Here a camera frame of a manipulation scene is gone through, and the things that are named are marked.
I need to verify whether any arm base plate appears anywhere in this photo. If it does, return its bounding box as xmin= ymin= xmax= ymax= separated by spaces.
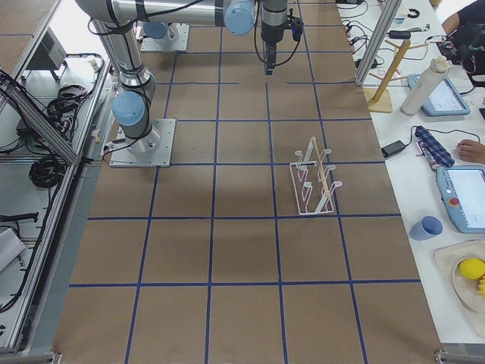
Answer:
xmin=141 ymin=22 xmax=189 ymax=53
xmin=109 ymin=118 xmax=176 ymax=168

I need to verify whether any coiled black cable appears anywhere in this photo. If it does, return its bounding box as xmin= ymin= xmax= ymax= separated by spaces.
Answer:
xmin=29 ymin=155 xmax=64 ymax=189

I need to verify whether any black power adapter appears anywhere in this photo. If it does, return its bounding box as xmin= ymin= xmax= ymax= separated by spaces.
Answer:
xmin=381 ymin=140 xmax=406 ymax=158

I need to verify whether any blue cup on side table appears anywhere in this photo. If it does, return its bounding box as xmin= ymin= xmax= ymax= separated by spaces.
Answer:
xmin=409 ymin=215 xmax=443 ymax=241

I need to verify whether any person's hand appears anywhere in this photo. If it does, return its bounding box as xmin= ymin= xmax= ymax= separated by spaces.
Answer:
xmin=457 ymin=140 xmax=485 ymax=165

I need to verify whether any blue teach pendant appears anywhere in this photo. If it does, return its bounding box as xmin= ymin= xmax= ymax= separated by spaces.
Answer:
xmin=421 ymin=77 xmax=471 ymax=117
xmin=436 ymin=166 xmax=484 ymax=234

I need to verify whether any folded plaid umbrella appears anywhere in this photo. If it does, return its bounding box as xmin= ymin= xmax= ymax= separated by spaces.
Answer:
xmin=415 ymin=126 xmax=455 ymax=167

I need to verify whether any white wire cup rack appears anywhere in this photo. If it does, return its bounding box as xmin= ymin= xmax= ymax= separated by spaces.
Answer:
xmin=289 ymin=136 xmax=343 ymax=216

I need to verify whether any lower blue teach pendant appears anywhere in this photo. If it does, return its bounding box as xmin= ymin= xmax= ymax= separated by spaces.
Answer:
xmin=436 ymin=166 xmax=484 ymax=234

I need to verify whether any grey control box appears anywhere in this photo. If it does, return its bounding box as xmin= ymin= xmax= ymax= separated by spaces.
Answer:
xmin=26 ymin=27 xmax=67 ymax=82

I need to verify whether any wooden mug tree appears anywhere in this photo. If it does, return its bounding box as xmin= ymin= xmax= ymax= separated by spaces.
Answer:
xmin=363 ymin=39 xmax=427 ymax=113

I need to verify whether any beige side tray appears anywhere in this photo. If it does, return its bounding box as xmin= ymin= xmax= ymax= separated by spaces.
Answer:
xmin=433 ymin=240 xmax=484 ymax=338

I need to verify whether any yellow lemon toy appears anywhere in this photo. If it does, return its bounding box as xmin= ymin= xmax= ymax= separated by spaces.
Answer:
xmin=458 ymin=258 xmax=485 ymax=280

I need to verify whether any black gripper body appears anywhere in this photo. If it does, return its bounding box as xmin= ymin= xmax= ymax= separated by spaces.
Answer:
xmin=261 ymin=25 xmax=283 ymax=74

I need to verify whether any upper blue teach pendant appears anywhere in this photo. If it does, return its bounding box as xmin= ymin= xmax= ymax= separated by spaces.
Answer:
xmin=421 ymin=77 xmax=471 ymax=117

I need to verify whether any white cylinder tube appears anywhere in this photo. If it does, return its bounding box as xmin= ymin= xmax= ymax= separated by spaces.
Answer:
xmin=400 ymin=55 xmax=452 ymax=115

